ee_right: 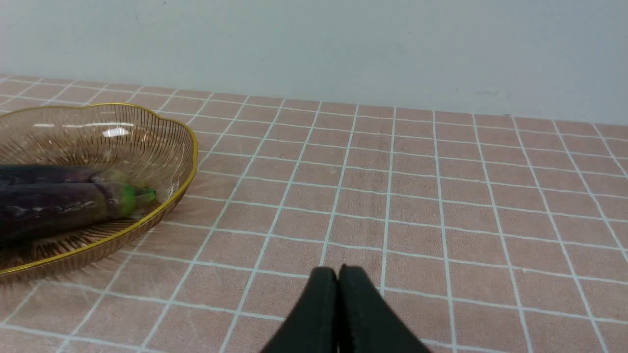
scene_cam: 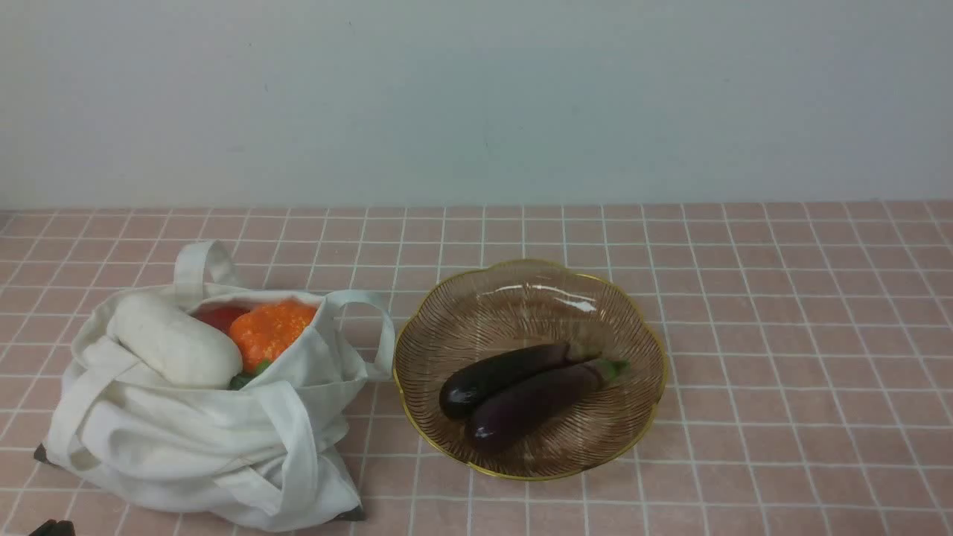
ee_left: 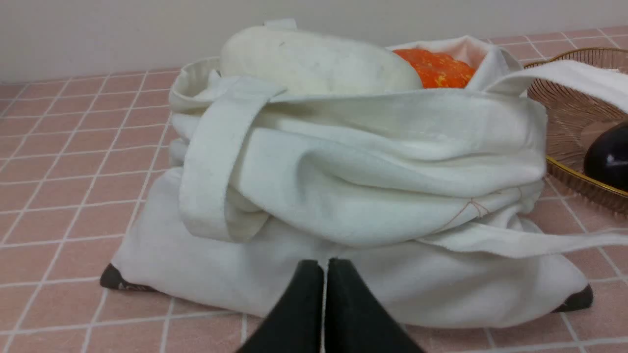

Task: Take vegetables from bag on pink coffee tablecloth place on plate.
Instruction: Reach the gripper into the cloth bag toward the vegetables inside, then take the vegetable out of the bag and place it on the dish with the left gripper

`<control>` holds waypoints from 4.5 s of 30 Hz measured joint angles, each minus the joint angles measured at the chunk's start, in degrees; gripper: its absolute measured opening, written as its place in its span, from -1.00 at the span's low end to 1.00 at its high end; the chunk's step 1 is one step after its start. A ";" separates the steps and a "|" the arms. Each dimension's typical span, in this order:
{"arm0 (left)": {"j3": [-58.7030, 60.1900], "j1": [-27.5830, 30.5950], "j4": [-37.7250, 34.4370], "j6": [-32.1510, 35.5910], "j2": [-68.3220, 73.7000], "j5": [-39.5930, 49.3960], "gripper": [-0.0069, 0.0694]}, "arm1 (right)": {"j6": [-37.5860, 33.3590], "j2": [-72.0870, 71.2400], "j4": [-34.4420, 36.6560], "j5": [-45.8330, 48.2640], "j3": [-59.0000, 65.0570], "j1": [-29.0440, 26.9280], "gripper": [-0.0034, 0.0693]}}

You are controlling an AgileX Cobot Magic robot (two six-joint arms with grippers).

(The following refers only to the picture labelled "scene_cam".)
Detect dark purple eggplant front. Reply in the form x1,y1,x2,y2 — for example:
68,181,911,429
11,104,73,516
465,357,632,455

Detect white daikon radish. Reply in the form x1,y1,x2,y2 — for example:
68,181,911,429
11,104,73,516
110,293,243,389

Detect amber glass bowl gold rim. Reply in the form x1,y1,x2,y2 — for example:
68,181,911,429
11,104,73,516
392,259,669,481

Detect red tomato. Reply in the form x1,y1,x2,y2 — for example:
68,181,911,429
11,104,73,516
193,303,251,335

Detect white cloth tote bag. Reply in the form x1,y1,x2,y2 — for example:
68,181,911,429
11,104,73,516
35,240,395,533

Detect dark purple eggplant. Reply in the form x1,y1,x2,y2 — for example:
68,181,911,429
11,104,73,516
439,342,602,420
465,357,632,455

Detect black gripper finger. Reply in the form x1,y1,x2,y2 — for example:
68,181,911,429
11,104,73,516
28,519,76,536

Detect dark purple eggplant rear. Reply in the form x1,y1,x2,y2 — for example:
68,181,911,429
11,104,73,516
439,342,602,420

